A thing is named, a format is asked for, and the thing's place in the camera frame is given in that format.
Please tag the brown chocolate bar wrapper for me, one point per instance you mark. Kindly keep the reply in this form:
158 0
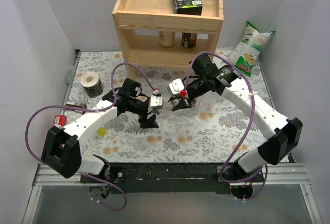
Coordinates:
77 105

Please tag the cream bottle on shelf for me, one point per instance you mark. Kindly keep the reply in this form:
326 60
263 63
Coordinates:
167 38

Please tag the light wooden shelf unit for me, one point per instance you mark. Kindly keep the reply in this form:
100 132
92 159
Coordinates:
158 15

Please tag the yellow-green glue bottle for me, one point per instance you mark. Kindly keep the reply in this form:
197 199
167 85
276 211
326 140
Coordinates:
101 131

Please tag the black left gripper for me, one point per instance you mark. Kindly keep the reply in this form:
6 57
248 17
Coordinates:
145 112

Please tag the dark jar on shelf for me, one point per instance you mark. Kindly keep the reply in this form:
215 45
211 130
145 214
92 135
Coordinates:
188 40

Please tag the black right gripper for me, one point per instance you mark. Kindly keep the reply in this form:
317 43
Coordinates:
184 100

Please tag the tape roll with black band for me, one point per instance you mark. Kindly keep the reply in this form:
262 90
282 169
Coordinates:
91 83

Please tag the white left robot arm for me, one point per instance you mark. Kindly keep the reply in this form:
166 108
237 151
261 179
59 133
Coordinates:
61 150

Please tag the red rectangular box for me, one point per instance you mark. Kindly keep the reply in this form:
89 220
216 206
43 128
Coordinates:
60 121

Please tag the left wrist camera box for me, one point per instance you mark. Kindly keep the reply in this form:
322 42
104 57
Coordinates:
156 102

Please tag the green chips bag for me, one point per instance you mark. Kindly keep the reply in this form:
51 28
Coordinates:
245 54

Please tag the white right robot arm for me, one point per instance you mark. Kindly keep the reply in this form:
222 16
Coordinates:
281 133

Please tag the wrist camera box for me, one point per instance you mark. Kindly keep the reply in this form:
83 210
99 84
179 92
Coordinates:
176 89
156 102

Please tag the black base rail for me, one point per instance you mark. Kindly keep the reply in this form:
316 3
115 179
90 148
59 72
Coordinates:
168 177

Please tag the floral patterned table mat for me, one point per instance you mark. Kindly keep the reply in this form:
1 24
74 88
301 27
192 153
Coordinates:
207 133

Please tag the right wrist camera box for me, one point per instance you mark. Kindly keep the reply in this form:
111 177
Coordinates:
176 89

